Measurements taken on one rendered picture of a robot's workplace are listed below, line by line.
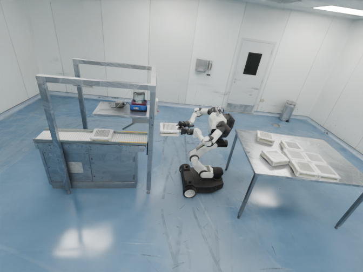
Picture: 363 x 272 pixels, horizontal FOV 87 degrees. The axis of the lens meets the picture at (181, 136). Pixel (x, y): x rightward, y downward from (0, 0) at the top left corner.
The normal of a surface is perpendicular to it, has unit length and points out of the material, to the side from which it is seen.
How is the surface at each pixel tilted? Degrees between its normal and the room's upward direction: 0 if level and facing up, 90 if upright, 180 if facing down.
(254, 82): 90
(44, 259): 0
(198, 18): 90
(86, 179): 90
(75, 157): 90
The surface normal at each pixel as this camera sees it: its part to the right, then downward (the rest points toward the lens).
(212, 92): 0.04, 0.51
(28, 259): 0.12, -0.86
